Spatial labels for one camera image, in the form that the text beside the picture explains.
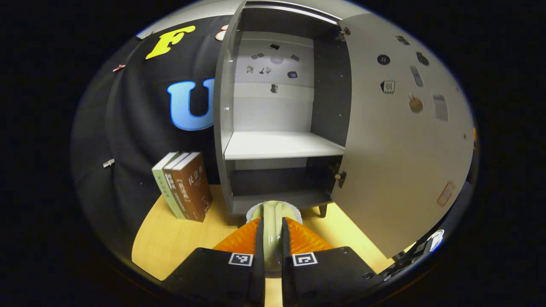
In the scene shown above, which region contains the tan book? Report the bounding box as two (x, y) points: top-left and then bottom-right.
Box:
(163, 152), (192, 220)

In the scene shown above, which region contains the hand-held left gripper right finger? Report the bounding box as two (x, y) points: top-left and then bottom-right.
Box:
(282, 217), (382, 307)

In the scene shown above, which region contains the black backdrop cloth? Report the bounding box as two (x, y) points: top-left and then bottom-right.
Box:
(70, 15), (233, 265)

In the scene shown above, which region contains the green book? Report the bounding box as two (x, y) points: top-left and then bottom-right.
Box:
(151, 151), (187, 220)

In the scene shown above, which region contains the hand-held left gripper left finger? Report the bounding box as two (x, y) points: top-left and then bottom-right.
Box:
(162, 217), (266, 307)

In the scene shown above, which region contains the white cabinet shelf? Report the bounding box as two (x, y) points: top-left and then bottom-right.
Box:
(224, 131), (345, 161)

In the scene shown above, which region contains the beige cabinet door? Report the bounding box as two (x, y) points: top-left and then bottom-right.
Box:
(331, 13), (476, 259)

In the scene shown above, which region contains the dark brown book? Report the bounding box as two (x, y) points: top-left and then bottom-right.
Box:
(171, 152), (213, 222)

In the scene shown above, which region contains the dark grey cabinet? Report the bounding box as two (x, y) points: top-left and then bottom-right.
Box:
(213, 0), (352, 218)

